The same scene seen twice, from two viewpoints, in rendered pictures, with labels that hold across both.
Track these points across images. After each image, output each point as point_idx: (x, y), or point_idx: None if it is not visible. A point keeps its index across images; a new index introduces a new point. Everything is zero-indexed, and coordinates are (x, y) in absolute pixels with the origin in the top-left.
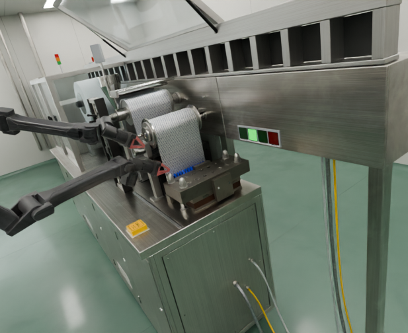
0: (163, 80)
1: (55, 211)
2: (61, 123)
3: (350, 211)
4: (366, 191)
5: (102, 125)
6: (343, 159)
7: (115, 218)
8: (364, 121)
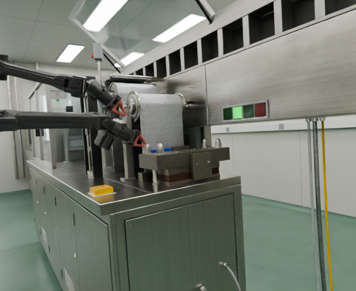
0: (152, 77)
1: (12, 231)
2: (49, 73)
3: (325, 257)
4: (338, 241)
5: (90, 82)
6: (340, 111)
7: (78, 187)
8: None
